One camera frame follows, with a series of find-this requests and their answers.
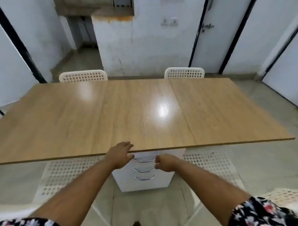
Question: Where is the person's left hand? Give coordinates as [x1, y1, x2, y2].
[104, 141, 135, 169]

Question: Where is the person's right hand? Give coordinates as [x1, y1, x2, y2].
[154, 153, 182, 173]

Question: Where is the person's left forearm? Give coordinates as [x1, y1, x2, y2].
[29, 158, 121, 226]

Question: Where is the person's right forearm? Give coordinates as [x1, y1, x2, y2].
[173, 159, 252, 226]

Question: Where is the white perforated plastic chair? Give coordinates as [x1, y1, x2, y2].
[0, 155, 113, 220]
[181, 151, 298, 226]
[164, 67, 205, 79]
[58, 70, 108, 83]

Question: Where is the wooden table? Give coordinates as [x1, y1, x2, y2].
[0, 78, 296, 165]

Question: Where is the black floral garment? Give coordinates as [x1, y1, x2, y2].
[0, 197, 298, 226]

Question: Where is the white door with metal latch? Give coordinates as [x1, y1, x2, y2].
[188, 0, 256, 75]

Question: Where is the grey stone counter slab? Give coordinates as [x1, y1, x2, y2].
[53, 0, 134, 17]

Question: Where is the white cabinet with arc handles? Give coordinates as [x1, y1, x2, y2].
[111, 149, 187, 193]

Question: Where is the white door black frame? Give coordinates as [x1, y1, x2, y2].
[260, 28, 298, 106]
[0, 7, 47, 117]

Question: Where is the metal door latch handle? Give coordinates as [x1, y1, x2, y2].
[201, 23, 215, 33]

